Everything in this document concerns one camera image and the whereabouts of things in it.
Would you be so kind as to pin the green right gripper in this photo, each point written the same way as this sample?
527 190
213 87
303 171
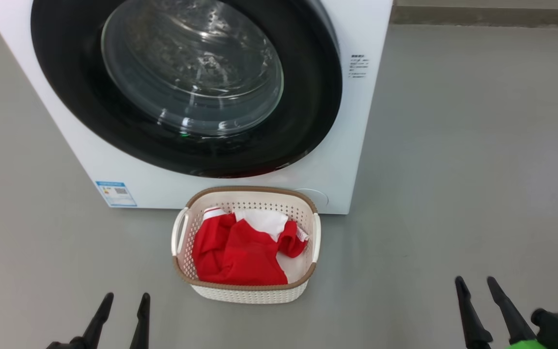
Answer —
526 345

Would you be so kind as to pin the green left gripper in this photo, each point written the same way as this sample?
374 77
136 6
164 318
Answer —
66 345

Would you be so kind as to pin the red and white garment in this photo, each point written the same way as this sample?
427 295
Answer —
250 257

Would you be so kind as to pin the glass washing machine door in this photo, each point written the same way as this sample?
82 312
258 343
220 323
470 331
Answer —
66 97

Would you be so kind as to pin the cream perforated basket brown rim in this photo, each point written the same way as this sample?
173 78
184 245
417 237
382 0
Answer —
250 294

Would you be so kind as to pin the white front-load washing machine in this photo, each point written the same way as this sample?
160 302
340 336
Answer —
366 145

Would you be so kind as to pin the stainless steel washing machine drum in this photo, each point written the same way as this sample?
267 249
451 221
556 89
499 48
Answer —
187 48

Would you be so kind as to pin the blue energy label sticker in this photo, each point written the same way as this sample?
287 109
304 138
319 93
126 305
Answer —
116 194

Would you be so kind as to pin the round white filter cover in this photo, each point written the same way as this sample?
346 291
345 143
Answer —
317 198

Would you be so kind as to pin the small black printed text label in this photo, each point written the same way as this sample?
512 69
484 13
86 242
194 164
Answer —
358 66

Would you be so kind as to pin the grey skirting board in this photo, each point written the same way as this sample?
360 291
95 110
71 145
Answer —
492 17

